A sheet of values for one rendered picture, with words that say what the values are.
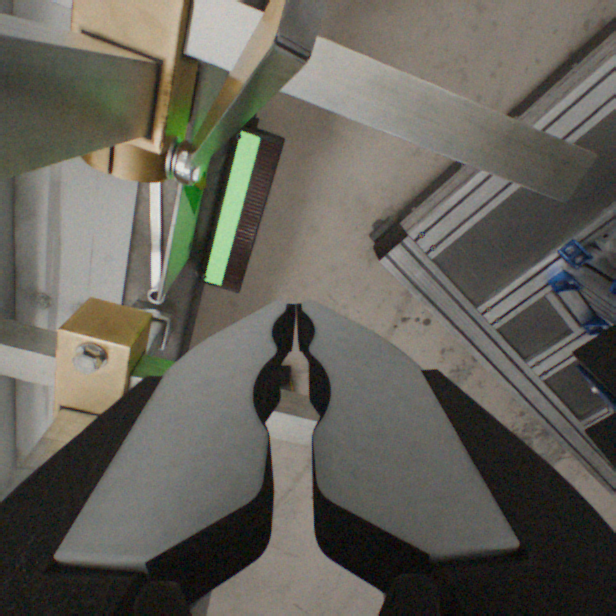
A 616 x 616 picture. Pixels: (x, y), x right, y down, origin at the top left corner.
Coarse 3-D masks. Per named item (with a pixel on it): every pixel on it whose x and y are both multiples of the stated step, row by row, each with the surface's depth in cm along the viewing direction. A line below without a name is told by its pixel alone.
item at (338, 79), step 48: (48, 0) 19; (192, 0) 19; (192, 48) 20; (240, 48) 20; (336, 48) 20; (336, 96) 21; (384, 96) 21; (432, 96) 21; (432, 144) 22; (480, 144) 22; (528, 144) 22
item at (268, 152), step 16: (272, 144) 37; (256, 160) 38; (272, 160) 38; (256, 176) 38; (256, 192) 39; (256, 208) 40; (240, 224) 40; (256, 224) 41; (240, 240) 41; (240, 256) 42; (240, 272) 43
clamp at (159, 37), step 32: (96, 0) 18; (128, 0) 18; (160, 0) 18; (96, 32) 19; (128, 32) 19; (160, 32) 19; (160, 64) 19; (192, 64) 22; (160, 96) 20; (160, 128) 21; (96, 160) 22; (128, 160) 22; (160, 160) 23
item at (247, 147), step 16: (240, 144) 37; (256, 144) 37; (240, 160) 38; (240, 176) 38; (240, 192) 39; (224, 208) 40; (240, 208) 40; (224, 224) 40; (224, 240) 41; (224, 256) 42; (208, 272) 43
